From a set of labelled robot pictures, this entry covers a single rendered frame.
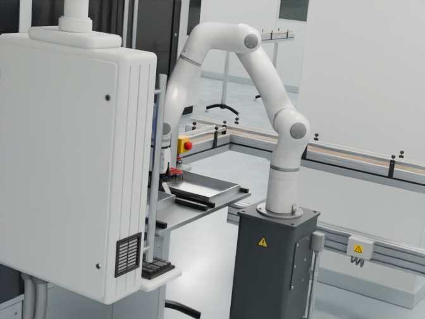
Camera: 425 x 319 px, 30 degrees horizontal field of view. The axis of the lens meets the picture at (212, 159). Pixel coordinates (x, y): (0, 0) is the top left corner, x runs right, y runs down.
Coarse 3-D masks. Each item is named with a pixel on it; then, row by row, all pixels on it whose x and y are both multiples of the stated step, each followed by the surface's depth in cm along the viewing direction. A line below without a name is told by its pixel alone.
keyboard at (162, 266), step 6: (144, 258) 268; (156, 258) 269; (144, 264) 264; (150, 264) 264; (156, 264) 264; (162, 264) 265; (168, 264) 266; (144, 270) 259; (150, 270) 259; (156, 270) 261; (162, 270) 262; (168, 270) 265; (144, 276) 258; (150, 276) 257; (156, 276) 259
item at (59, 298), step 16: (160, 240) 360; (160, 256) 363; (48, 288) 297; (64, 288) 306; (0, 304) 276; (16, 304) 284; (48, 304) 299; (64, 304) 308; (80, 304) 317; (96, 304) 327; (112, 304) 337; (128, 304) 348; (144, 304) 360
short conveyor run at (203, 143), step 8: (192, 128) 412; (200, 128) 411; (208, 128) 418; (216, 128) 405; (224, 128) 420; (192, 136) 393; (200, 136) 400; (208, 136) 414; (216, 136) 407; (224, 136) 416; (200, 144) 397; (208, 144) 403; (216, 144) 409; (224, 144) 418; (192, 152) 391; (200, 152) 398; (208, 152) 405; (216, 152) 412; (224, 152) 420; (184, 160) 386; (192, 160) 393
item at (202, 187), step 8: (184, 176) 350; (192, 176) 348; (200, 176) 345; (176, 184) 339; (184, 184) 340; (192, 184) 341; (200, 184) 342; (208, 184) 344; (216, 184) 342; (224, 184) 340; (232, 184) 338; (240, 184) 336; (184, 192) 320; (192, 192) 318; (200, 192) 330; (208, 192) 331; (216, 192) 333; (224, 192) 324; (232, 192) 331; (208, 200) 315; (216, 200) 320
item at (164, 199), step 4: (148, 188) 318; (148, 192) 319; (160, 192) 316; (164, 192) 315; (148, 196) 319; (160, 196) 316; (164, 196) 315; (168, 196) 314; (172, 196) 311; (148, 200) 314; (160, 200) 304; (164, 200) 306; (168, 200) 309; (172, 200) 311; (148, 204) 308; (160, 204) 304; (164, 204) 307; (168, 204) 310; (148, 208) 297; (160, 208) 305; (148, 212) 298
